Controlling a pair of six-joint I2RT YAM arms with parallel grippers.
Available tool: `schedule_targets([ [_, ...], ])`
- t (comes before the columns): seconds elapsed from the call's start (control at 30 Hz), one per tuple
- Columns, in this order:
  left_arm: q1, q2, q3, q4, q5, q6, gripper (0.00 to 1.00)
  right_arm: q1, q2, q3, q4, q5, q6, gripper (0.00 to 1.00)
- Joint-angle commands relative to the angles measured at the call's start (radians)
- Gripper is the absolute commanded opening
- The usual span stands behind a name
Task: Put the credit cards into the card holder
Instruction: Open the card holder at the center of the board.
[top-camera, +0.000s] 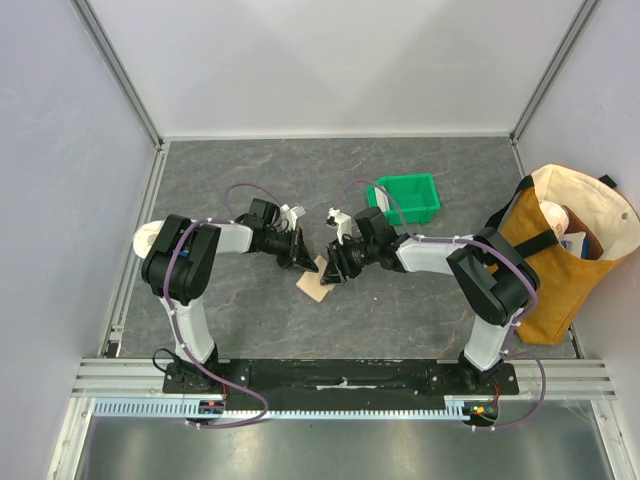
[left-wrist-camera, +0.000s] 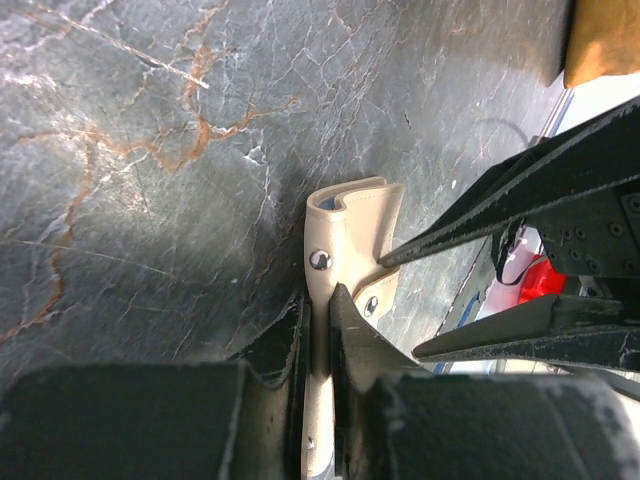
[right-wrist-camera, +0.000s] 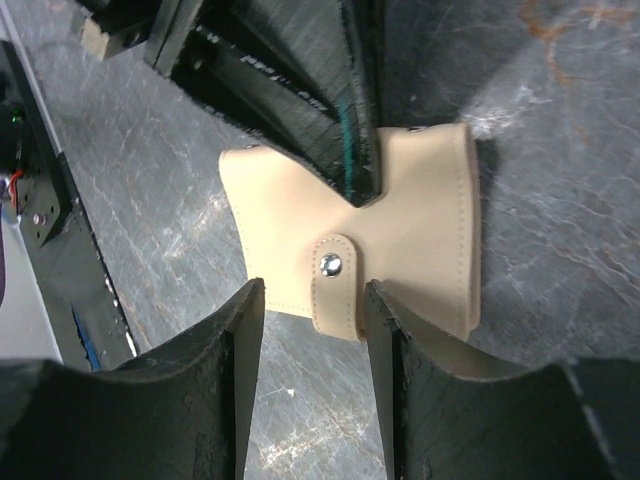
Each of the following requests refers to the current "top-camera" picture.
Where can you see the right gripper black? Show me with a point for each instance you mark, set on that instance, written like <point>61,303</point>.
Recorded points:
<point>343,258</point>

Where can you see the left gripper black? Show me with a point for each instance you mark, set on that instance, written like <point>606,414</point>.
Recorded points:
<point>304,260</point>

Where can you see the beige leather card holder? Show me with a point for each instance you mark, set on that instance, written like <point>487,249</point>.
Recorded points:
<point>310,282</point>

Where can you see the green plastic bin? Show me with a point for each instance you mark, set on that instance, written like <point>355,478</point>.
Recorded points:
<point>415,194</point>

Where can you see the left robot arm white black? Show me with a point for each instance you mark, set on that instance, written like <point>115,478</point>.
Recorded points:
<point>178,254</point>

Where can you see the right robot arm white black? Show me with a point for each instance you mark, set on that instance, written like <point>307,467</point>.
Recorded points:
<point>495,279</point>

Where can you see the toilet paper roll blue wrapper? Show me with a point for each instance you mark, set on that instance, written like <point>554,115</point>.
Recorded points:
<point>145,237</point>

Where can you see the items inside tote bag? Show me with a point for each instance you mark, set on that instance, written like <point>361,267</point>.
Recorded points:
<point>572,233</point>

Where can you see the mustard canvas tote bag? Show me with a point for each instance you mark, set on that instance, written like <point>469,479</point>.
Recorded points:
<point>565,280</point>

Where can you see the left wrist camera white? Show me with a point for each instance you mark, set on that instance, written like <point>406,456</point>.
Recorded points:
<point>291,215</point>

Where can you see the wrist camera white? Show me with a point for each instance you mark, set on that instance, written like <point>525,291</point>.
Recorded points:
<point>340,222</point>
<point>291,215</point>

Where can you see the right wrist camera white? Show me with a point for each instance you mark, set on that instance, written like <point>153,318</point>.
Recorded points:
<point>340,222</point>

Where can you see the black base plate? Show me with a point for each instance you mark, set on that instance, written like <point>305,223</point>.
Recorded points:
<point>364,382</point>

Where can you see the slotted cable duct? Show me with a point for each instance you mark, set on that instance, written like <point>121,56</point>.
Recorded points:
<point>201,409</point>

